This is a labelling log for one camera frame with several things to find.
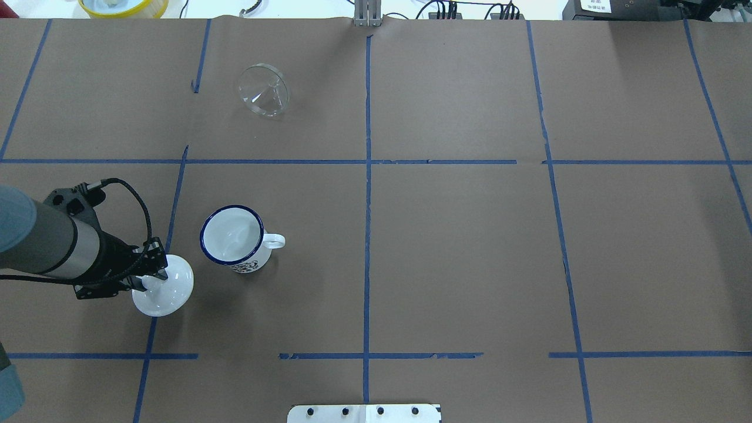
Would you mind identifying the blue tape line crosswise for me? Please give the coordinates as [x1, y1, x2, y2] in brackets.
[542, 160, 751, 166]
[0, 158, 518, 166]

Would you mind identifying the clear glass funnel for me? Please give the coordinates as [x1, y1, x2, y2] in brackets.
[236, 63, 291, 118]

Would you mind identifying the blue tape line lengthwise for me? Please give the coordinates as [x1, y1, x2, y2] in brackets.
[362, 35, 373, 404]

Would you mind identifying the blue tape line near left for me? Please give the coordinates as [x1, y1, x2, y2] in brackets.
[132, 145, 190, 422]

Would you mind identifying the blue tape line left crosswise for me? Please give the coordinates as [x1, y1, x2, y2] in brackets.
[0, 158, 518, 166]

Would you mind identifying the white camera stand base plate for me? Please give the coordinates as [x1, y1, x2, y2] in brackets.
[287, 404, 442, 422]

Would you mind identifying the brown paper table cover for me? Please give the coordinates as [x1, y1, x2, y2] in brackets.
[2, 16, 750, 422]

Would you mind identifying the yellow tape roll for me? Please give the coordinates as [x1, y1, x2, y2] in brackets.
[78, 1, 169, 19]

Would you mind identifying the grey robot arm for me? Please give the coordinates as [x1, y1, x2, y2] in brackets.
[2, 179, 167, 300]

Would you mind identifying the black device with label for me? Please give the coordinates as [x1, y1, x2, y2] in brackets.
[562, 1, 716, 22]

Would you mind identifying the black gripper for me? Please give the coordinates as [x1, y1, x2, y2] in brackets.
[73, 236, 167, 300]

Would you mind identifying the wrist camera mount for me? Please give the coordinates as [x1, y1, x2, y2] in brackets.
[43, 182, 106, 230]

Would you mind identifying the white enamel mug blue rim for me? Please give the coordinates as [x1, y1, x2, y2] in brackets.
[199, 204, 286, 274]

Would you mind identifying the aluminium frame post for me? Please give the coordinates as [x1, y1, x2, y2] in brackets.
[351, 0, 383, 27]

